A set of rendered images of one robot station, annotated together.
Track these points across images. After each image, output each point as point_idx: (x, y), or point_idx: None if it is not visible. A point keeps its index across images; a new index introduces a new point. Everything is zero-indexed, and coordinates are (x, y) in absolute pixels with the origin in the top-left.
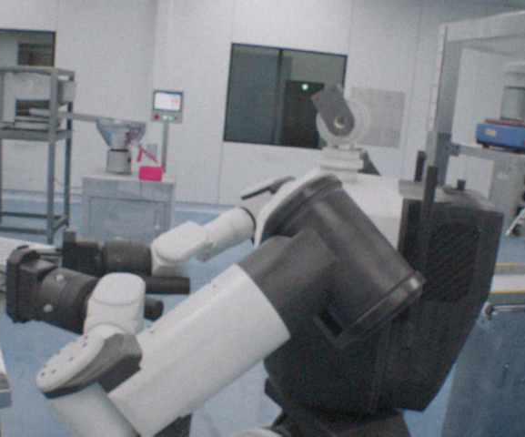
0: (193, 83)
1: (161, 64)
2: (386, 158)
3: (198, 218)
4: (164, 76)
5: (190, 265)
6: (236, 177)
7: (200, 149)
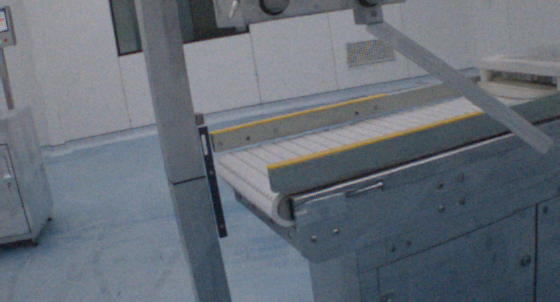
0: (70, 2)
1: None
2: (308, 26)
3: (110, 149)
4: (35, 4)
5: (80, 209)
6: (143, 93)
7: (96, 72)
